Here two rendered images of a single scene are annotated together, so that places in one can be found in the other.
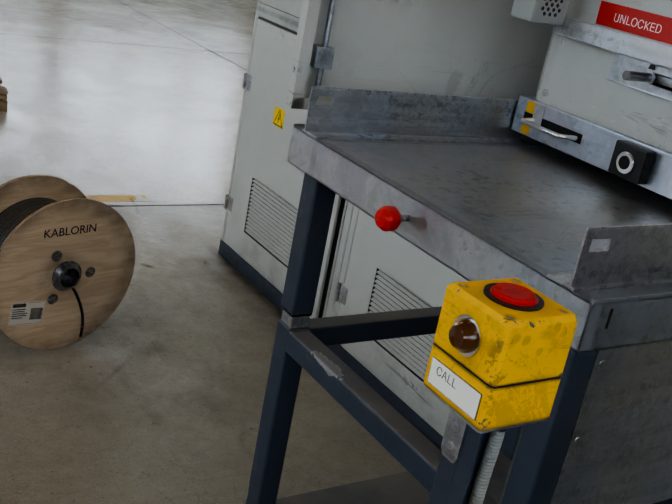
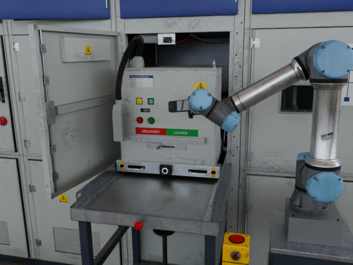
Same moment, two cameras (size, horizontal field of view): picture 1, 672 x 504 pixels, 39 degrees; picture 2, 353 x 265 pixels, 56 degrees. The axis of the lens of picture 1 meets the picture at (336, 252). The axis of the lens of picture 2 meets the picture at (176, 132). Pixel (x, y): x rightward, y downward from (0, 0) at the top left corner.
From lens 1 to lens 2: 68 cm
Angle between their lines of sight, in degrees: 40
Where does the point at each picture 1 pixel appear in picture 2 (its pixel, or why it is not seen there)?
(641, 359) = not seen: hidden behind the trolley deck
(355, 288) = (44, 238)
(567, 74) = (131, 150)
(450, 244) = (162, 223)
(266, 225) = not seen: outside the picture
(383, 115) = (92, 188)
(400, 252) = (62, 218)
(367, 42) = (64, 164)
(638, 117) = (161, 156)
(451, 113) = (104, 176)
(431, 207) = (149, 215)
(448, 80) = (87, 163)
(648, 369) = not seen: hidden behind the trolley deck
